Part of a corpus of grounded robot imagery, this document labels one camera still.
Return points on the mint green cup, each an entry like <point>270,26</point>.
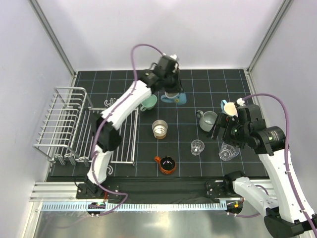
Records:
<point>148,103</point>

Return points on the metal wire dish rack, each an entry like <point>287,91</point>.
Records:
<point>66,133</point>

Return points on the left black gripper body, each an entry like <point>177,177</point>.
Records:
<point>172,81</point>

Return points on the orange black ceramic cup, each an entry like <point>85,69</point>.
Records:
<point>167,165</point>

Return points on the grey ceramic mug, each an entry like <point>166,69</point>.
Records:
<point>206,119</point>

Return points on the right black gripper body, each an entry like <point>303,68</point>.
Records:
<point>234,133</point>

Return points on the large clear plastic cup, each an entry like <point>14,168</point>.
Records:
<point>228,152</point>

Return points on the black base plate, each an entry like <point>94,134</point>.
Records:
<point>167,190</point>

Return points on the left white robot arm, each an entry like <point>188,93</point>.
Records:
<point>106,138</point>

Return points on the slotted cable duct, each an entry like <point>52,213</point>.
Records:
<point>89,207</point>

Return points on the blue ceramic mug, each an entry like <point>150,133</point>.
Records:
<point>179,98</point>

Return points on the steel tumbler cup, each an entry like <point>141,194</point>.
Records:
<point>159,128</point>

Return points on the small clear glass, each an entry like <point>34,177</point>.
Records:
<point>197,146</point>

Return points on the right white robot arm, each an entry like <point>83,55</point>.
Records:
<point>289,214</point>

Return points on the black grid mat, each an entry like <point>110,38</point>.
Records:
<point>205,89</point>

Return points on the light blue tall mug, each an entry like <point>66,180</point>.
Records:
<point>228,108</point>

